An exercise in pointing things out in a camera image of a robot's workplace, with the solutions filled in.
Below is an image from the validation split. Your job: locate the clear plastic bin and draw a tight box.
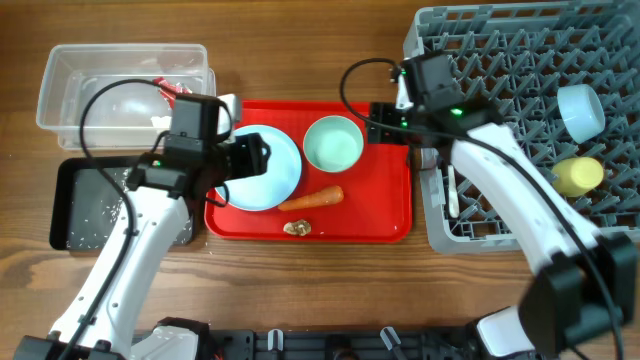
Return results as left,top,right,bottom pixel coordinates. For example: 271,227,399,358
36,43,216,150

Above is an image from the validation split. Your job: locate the white plastic spoon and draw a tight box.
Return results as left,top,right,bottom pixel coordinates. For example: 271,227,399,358
447,165,460,219

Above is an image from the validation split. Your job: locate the light blue plate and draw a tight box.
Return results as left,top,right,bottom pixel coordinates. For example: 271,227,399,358
226,125,302,211

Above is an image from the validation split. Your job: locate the rice and nuts pile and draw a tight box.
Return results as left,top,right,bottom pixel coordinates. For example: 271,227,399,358
64,167,194,249

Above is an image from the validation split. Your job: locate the brown walnut piece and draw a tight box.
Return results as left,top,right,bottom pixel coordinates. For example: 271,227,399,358
283,219,312,237

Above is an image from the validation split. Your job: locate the green bowl with rice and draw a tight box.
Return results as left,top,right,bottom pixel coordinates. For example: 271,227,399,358
303,115,364,173

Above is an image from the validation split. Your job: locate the black plastic tray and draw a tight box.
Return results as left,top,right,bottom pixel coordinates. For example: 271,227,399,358
48,155,197,252

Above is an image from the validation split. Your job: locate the yellow plastic cup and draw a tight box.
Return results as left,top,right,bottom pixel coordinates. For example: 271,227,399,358
551,157,604,197

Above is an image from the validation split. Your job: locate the grey dishwasher rack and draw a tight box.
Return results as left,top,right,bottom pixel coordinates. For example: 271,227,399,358
403,1,639,239

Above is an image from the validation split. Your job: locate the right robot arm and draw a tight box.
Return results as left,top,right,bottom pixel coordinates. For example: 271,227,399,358
367,53,637,359

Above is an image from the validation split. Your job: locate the orange carrot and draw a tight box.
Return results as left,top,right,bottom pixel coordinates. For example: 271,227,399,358
278,186,344,211

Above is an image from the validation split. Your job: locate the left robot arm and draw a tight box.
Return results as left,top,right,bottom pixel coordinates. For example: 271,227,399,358
14,94,270,359

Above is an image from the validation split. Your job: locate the red snack wrapper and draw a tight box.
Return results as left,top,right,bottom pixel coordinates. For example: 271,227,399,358
152,77,192,109

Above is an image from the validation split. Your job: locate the white tissue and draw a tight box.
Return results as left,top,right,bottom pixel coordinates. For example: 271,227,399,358
151,116,172,130

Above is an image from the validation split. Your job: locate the light blue bowl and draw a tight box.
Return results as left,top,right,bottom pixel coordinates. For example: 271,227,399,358
557,84,606,144

